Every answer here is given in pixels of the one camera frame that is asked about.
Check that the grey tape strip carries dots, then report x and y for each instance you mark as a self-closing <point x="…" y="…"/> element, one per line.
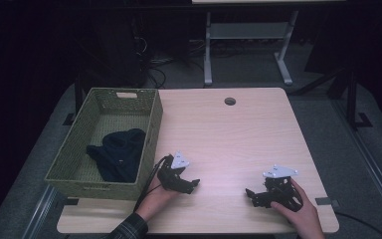
<point x="325" y="201"/>

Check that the grey table grommet hole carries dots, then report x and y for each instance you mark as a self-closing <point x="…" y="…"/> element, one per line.
<point x="230" y="101"/>

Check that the person's right hand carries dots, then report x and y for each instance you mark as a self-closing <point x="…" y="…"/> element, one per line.
<point x="303" y="212"/>

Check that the person's left hand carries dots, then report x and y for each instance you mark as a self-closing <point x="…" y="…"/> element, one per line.
<point x="155" y="200"/>

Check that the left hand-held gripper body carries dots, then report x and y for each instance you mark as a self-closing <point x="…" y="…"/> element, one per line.
<point x="170" y="174"/>

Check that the grey metal desk frame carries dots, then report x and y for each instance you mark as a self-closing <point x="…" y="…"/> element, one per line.
<point x="245" y="31"/>

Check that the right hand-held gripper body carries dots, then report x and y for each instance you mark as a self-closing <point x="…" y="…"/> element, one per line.
<point x="280" y="187"/>

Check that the dark cloth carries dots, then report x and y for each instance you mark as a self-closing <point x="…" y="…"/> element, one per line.
<point x="119" y="154"/>

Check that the green woven basket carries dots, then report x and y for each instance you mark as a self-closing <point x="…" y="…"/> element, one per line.
<point x="106" y="146"/>

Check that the metal floor rail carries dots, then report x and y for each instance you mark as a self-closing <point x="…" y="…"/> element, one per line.
<point x="41" y="212"/>
<point x="371" y="159"/>

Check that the black metal stand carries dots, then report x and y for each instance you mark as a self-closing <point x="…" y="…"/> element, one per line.
<point x="351" y="99"/>

